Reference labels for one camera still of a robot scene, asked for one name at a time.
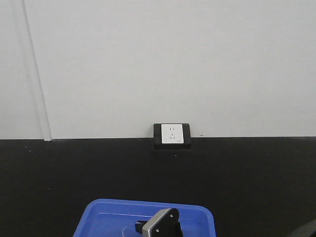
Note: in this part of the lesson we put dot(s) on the blue plastic tray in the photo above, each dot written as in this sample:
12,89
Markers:
107,217

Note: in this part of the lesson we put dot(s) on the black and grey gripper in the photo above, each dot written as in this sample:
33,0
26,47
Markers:
165,223

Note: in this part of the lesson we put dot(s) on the white outlet in black box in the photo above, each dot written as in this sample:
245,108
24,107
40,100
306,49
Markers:
171,136

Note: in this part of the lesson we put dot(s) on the white wall trunking strip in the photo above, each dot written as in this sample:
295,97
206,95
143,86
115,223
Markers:
36,82

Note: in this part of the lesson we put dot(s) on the clear glass beaker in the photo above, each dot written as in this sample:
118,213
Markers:
133,229

